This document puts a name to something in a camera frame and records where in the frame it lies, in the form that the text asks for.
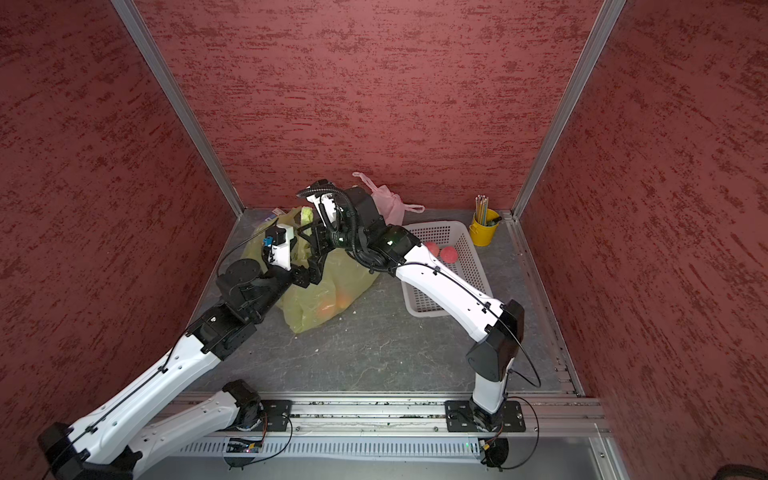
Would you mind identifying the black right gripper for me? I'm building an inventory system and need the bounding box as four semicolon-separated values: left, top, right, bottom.
299;212;370;254

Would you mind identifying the pink plastic bag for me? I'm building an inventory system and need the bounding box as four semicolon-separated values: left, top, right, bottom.
353;172;426;226

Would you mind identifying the green avocado plastic bag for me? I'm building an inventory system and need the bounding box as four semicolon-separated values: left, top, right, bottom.
277;206;380;335

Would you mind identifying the yellow orange peach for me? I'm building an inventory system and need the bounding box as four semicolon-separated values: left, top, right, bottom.
336;290;355;311

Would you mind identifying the orange red peach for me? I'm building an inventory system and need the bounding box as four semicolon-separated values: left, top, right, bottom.
316;301;338;322

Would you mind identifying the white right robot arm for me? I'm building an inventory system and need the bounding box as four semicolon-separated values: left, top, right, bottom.
298;180;524;433

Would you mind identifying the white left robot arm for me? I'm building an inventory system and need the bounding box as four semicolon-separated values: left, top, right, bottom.
38;259;323;479

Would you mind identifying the pink peach near gripper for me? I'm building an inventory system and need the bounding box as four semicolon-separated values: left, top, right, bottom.
423;241;440;257

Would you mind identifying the white plastic basket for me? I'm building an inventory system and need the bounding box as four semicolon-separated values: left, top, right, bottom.
399;220;494;319

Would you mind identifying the yellow pencil cup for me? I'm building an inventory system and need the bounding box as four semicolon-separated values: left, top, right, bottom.
469;209;502;247

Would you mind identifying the colored pencils bundle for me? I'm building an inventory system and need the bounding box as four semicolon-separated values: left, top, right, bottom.
474;195;489;226

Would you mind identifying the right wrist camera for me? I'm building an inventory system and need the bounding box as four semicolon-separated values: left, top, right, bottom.
307;192;338;231

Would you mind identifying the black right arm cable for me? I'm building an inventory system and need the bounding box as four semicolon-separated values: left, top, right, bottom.
296;178;543;390

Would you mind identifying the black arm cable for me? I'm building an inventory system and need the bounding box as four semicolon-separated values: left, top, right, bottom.
296;178;543;390
38;221;280;480

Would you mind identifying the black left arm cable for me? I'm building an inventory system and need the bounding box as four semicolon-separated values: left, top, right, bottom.
38;221;280;480

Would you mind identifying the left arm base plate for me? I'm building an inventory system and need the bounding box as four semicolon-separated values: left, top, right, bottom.
223;399;293;435

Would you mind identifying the white slotted cable duct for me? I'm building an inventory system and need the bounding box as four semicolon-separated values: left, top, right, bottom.
173;436;481;463

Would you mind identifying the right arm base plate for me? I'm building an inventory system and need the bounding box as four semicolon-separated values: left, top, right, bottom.
444;400;527;434

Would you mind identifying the aluminium front rail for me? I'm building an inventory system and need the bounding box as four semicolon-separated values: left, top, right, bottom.
95;392;631;480

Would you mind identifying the left aluminium corner post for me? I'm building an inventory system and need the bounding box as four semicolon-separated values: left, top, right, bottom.
111;0;246;218

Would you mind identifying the aluminium corner post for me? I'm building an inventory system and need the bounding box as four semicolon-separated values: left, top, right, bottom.
111;0;246;218
511;0;626;222

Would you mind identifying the right aluminium corner post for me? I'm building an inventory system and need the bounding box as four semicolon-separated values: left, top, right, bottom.
511;0;626;222

